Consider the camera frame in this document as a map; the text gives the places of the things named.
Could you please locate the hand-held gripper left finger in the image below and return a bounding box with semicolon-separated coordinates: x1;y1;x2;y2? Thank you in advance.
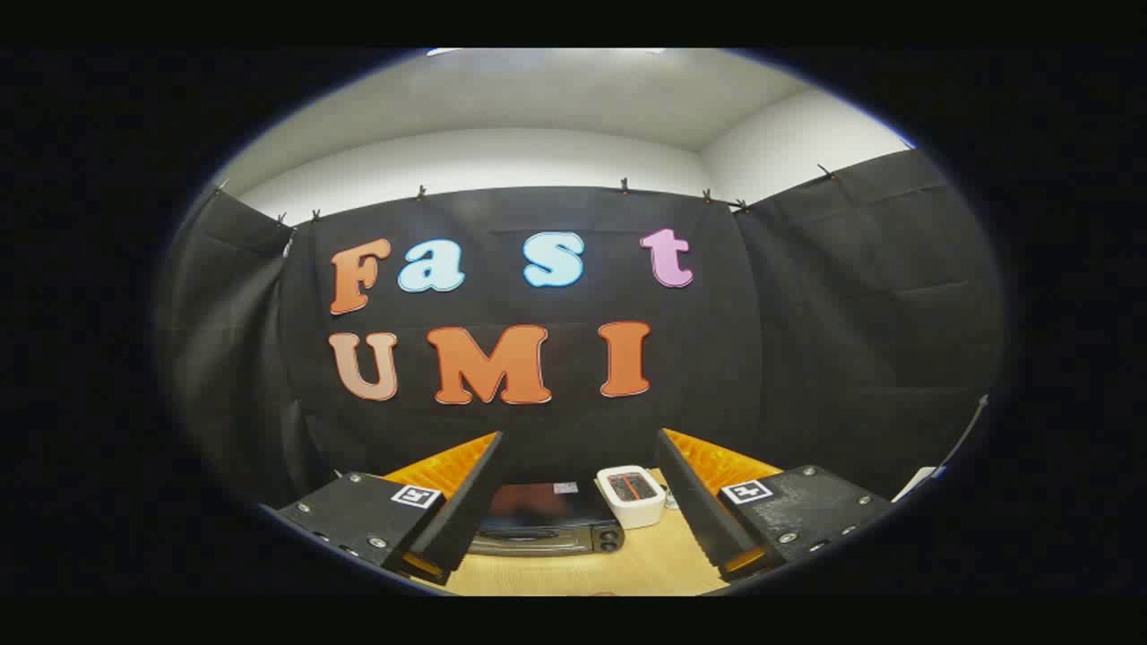
278;431;505;588

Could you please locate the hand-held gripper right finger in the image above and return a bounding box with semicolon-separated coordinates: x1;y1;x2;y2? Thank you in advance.
655;428;894;583

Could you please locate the black toaster oven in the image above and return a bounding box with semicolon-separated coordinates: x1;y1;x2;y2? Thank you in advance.
466;482;625;558

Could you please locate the white pop-up toaster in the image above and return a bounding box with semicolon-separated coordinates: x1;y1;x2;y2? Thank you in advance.
596;465;667;529

